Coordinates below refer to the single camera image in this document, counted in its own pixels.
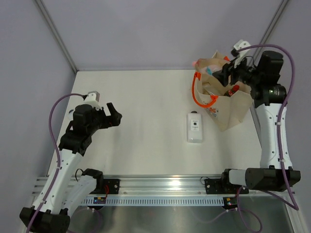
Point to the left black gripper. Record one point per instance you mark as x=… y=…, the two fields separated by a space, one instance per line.
x=112 y=120

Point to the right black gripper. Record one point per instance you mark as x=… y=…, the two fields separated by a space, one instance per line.
x=222 y=75

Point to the clear squeeze tube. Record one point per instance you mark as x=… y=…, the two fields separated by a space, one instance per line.
x=216 y=92

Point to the green bottle red cap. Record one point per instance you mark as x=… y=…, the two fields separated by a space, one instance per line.
x=232 y=91

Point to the peach bottle pink cap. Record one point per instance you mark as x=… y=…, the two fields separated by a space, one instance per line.
x=209 y=66

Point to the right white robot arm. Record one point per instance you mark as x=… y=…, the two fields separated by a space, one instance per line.
x=276 y=171

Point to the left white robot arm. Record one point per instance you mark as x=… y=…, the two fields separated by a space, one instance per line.
x=53 y=208

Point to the white rectangular bottle black cap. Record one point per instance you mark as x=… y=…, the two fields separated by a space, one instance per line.
x=194 y=127

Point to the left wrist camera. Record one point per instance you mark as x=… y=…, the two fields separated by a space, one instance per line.
x=91 y=100

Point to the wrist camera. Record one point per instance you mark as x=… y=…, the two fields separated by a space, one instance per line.
x=91 y=100
x=239 y=51

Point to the canvas tote bag orange handles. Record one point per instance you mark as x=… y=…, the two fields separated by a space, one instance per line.
x=226 y=112

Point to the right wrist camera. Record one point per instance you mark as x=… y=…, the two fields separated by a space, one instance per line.
x=239 y=51

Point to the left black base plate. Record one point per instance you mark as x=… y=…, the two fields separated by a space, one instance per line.
x=110 y=186

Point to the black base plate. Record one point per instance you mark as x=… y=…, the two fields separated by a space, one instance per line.
x=217 y=186
x=110 y=186

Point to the aluminium mounting rail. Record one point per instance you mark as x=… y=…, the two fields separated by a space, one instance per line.
x=183 y=185

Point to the white slotted cable duct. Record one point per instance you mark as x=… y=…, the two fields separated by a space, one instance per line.
x=153 y=201

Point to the right aluminium frame post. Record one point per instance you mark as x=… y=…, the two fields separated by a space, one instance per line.
x=274 y=21

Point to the aluminium frame post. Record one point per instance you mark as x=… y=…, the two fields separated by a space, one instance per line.
x=55 y=33
x=274 y=21

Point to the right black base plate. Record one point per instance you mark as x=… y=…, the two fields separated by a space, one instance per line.
x=217 y=186

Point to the left aluminium frame post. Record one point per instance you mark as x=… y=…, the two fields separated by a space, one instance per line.
x=55 y=33

